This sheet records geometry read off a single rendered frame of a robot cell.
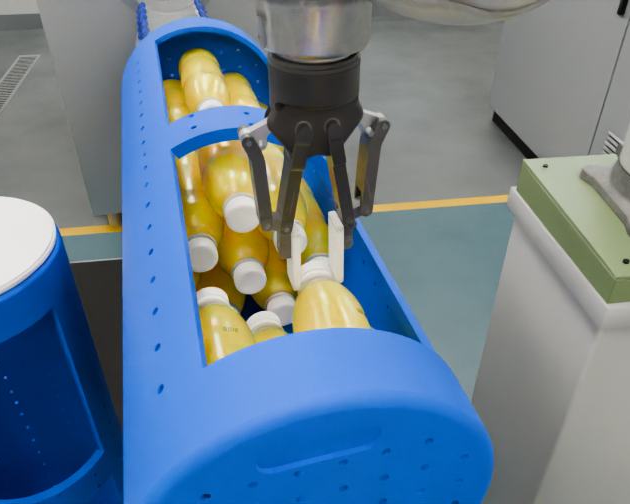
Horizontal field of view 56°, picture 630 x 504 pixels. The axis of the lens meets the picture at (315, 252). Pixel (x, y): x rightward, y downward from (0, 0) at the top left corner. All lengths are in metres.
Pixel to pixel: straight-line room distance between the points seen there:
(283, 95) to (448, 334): 1.81
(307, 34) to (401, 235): 2.27
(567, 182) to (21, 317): 0.82
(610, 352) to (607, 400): 0.11
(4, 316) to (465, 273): 1.95
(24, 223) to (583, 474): 1.01
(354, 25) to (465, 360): 1.78
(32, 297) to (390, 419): 0.60
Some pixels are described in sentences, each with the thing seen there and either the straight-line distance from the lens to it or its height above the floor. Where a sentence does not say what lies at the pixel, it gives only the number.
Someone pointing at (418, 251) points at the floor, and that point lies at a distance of 2.60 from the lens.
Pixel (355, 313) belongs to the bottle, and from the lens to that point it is 0.55.
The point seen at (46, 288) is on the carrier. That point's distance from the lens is 0.91.
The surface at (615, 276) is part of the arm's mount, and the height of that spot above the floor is 1.04.
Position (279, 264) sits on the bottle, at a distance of 0.80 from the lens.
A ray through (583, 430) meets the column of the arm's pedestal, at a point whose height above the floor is 0.72.
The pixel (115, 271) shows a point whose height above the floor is 0.15.
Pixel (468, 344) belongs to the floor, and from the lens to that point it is 2.21.
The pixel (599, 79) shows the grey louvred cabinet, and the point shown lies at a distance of 2.84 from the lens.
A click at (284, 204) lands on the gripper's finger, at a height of 1.24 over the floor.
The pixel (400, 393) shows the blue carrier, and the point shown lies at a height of 1.22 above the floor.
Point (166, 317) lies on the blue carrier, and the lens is 0.49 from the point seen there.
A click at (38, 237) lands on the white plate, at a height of 1.04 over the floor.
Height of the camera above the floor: 1.53
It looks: 37 degrees down
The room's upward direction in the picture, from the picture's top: straight up
